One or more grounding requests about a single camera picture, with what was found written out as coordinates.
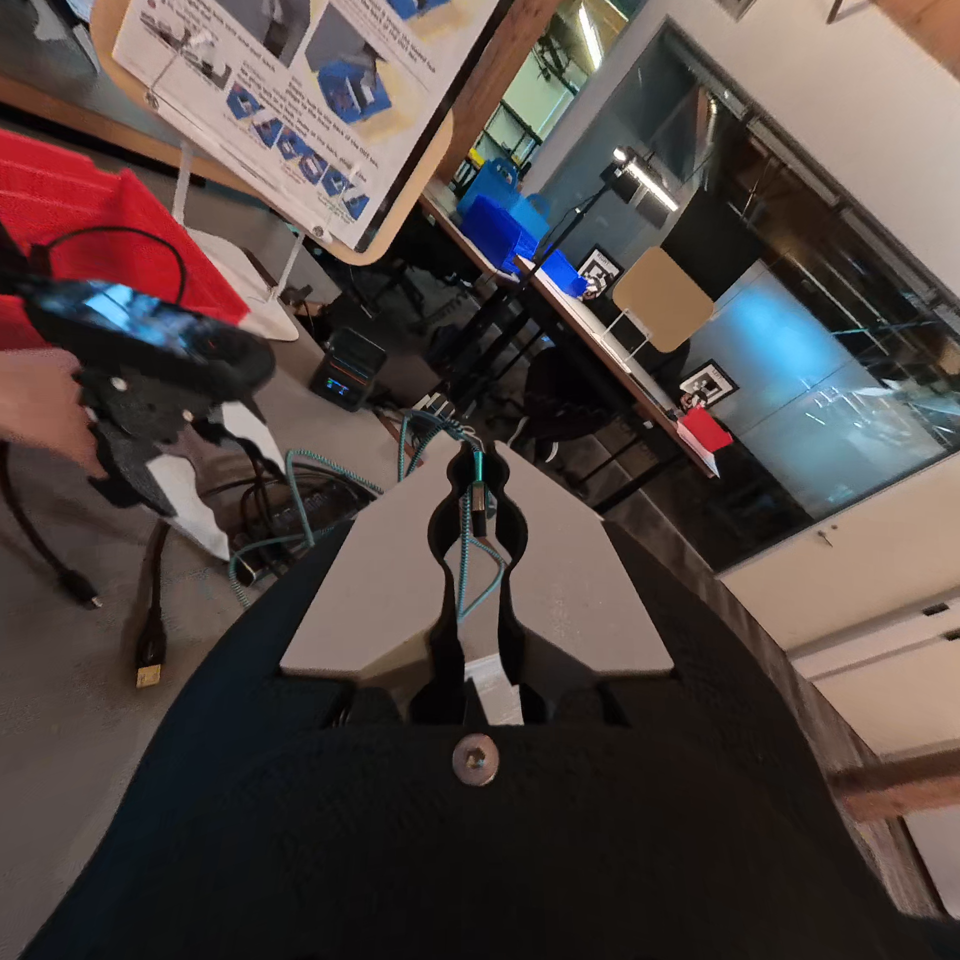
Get wooden top desk black legs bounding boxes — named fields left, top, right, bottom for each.
left=418, top=178, right=541, bottom=391
left=480, top=255, right=723, bottom=511

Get white door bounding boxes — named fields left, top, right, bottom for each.
left=716, top=450, right=960, bottom=654

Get black power adapter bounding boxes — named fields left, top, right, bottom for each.
left=408, top=390, right=483, bottom=436

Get teal braided usb cable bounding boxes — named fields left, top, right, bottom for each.
left=228, top=408, right=510, bottom=624

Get large dark blue bin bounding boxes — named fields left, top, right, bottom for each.
left=459, top=198, right=543, bottom=276

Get light blue handled bin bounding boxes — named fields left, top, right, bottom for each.
left=457, top=157, right=552, bottom=241

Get black light stand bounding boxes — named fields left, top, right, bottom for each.
left=523, top=144, right=661, bottom=290

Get red plastic bin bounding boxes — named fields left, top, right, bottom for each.
left=0, top=127, right=252, bottom=354

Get instruction sheet on wooden stand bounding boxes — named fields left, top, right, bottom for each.
left=90, top=0, right=520, bottom=344

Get black multiport usb hub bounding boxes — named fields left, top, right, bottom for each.
left=240, top=480, right=376, bottom=573

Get person's left hand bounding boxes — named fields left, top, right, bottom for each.
left=0, top=348, right=108, bottom=479

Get black battery charger with display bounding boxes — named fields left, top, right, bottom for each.
left=309, top=326, right=389, bottom=414

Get small dark blue bin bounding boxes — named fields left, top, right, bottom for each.
left=536, top=247, right=591, bottom=299

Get black wall panel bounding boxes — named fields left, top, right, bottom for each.
left=660, top=187, right=762, bottom=301

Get framed black white marker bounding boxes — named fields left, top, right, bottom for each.
left=678, top=360, right=740, bottom=412
left=577, top=246, right=625, bottom=301

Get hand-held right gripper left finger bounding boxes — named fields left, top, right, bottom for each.
left=279, top=441, right=470, bottom=725

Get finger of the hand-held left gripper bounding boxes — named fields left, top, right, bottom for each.
left=180, top=401, right=288, bottom=489
left=144, top=452, right=231, bottom=562

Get black cable small plug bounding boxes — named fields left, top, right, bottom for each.
left=0, top=441, right=104, bottom=610

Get plain wooden document stand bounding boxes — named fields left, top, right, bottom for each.
left=600, top=246, right=715, bottom=363

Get wooden edged workbench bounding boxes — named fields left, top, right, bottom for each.
left=0, top=71, right=256, bottom=192

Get wooden support post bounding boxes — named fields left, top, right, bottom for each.
left=437, top=0, right=565, bottom=183

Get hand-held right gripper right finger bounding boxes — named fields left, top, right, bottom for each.
left=491, top=441, right=674, bottom=725

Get small red box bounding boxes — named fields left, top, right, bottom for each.
left=675, top=405, right=735, bottom=460

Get printed instruction sheet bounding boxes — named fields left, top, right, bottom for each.
left=112, top=0, right=502, bottom=252

